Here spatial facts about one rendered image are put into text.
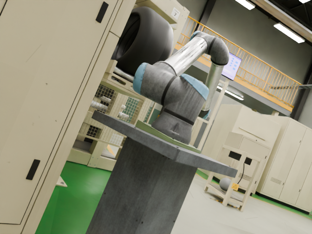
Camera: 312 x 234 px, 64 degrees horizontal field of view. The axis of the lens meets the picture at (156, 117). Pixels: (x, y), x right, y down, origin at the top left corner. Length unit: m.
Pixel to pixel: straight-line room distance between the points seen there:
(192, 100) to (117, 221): 0.58
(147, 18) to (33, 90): 1.17
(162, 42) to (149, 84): 0.80
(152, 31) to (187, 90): 0.85
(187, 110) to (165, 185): 0.32
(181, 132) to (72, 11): 0.61
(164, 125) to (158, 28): 0.98
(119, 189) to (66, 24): 0.67
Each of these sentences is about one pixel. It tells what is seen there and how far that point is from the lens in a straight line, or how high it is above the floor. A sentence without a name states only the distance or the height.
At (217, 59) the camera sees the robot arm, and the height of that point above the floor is 1.17.
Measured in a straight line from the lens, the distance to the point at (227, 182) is 4.02.
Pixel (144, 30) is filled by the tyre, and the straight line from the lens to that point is 1.84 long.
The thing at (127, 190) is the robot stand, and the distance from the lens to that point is 1.07.
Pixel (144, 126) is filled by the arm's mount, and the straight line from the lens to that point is 1.09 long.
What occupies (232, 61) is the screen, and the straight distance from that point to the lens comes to 6.16.
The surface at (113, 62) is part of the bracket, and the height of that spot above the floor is 0.93.
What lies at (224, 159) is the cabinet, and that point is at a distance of 6.26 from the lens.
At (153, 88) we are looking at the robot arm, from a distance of 1.10.
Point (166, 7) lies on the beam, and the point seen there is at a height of 1.69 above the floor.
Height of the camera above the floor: 0.64
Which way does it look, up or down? 2 degrees up
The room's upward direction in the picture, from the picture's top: 23 degrees clockwise
